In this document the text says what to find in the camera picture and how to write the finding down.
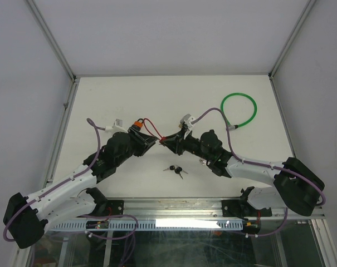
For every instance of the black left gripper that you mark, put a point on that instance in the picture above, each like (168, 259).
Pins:
(150, 141)

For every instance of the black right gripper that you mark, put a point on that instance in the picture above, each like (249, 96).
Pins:
(174, 143)

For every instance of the red cable padlock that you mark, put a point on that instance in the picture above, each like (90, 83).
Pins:
(152, 129)

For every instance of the silver key pair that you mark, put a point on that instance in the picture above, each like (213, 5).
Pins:
(202, 161)

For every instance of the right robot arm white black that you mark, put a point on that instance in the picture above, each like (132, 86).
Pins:
(289, 183)

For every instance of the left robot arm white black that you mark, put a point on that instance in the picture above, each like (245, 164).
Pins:
(28, 218)

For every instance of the black head key left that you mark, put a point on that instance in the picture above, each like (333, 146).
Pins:
(172, 167)

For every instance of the black head key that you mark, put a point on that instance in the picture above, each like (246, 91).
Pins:
(178, 170)
(172, 167)

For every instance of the black head key right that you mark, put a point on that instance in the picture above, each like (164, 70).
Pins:
(178, 170)

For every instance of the orange black padlock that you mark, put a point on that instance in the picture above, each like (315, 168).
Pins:
(138, 124)

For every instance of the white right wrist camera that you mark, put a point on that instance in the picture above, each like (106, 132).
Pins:
(187, 122)

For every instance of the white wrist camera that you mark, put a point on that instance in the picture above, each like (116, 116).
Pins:
(187, 122)
(116, 127)

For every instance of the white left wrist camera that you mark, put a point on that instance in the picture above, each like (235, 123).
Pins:
(116, 127)

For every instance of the green cable lock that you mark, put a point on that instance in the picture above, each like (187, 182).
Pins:
(239, 108)

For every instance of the aluminium mounting rail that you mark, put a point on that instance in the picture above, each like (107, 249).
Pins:
(155, 208)

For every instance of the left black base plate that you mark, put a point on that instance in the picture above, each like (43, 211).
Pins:
(108, 208)

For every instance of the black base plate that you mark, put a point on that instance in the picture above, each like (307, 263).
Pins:
(242, 210)
(108, 208)

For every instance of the white perforated cable duct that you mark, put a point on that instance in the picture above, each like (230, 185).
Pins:
(149, 225)

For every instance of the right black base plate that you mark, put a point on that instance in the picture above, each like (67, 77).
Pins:
(242, 210)

